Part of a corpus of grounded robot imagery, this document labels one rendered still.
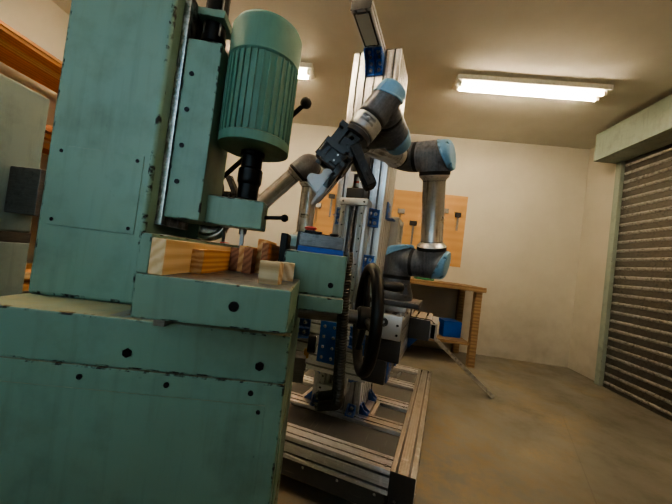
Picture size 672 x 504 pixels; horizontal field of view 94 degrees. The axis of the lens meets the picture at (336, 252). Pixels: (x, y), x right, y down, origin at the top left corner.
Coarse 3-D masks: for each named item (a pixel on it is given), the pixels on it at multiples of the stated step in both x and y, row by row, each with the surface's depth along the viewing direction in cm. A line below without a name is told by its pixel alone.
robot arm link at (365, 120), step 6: (360, 114) 75; (366, 114) 75; (372, 114) 74; (354, 120) 75; (360, 120) 74; (366, 120) 75; (372, 120) 75; (360, 126) 75; (366, 126) 74; (372, 126) 75; (378, 126) 76; (366, 132) 75; (372, 132) 75; (378, 132) 77; (372, 138) 77
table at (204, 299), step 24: (144, 288) 42; (168, 288) 42; (192, 288) 42; (216, 288) 42; (240, 288) 42; (264, 288) 43; (288, 288) 45; (144, 312) 42; (168, 312) 42; (192, 312) 42; (216, 312) 42; (240, 312) 42; (264, 312) 43; (288, 312) 43; (336, 312) 64
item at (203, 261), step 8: (192, 256) 51; (200, 256) 51; (208, 256) 53; (216, 256) 57; (224, 256) 62; (192, 264) 51; (200, 264) 51; (208, 264) 54; (216, 264) 58; (224, 264) 63; (192, 272) 51; (200, 272) 51; (208, 272) 54
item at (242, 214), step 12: (216, 204) 75; (228, 204) 75; (240, 204) 76; (252, 204) 76; (264, 204) 77; (216, 216) 75; (228, 216) 75; (240, 216) 76; (252, 216) 76; (264, 216) 79; (240, 228) 78; (252, 228) 76; (264, 228) 81
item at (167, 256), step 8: (152, 240) 42; (160, 240) 42; (168, 240) 42; (176, 240) 45; (152, 248) 42; (160, 248) 42; (168, 248) 43; (176, 248) 45; (184, 248) 48; (192, 248) 51; (200, 248) 54; (208, 248) 58; (216, 248) 63; (224, 248) 69; (152, 256) 42; (160, 256) 42; (168, 256) 43; (176, 256) 46; (184, 256) 48; (152, 264) 42; (160, 264) 42; (168, 264) 43; (176, 264) 46; (184, 264) 49; (152, 272) 42; (160, 272) 42; (168, 272) 44; (176, 272) 46; (184, 272) 49
